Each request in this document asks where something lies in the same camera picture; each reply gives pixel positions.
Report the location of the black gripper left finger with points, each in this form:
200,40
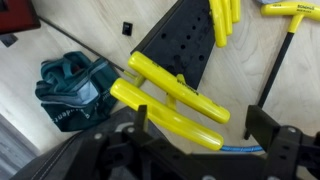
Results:
141,116

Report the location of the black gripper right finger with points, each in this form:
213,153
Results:
263,125

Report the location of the black wedge tool holder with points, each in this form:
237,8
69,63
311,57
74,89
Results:
181,36

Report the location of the green cloth bag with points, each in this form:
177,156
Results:
73,90

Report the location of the small black square block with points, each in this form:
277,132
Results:
127,28

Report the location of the red and black microwave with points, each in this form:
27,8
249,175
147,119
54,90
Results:
15,13

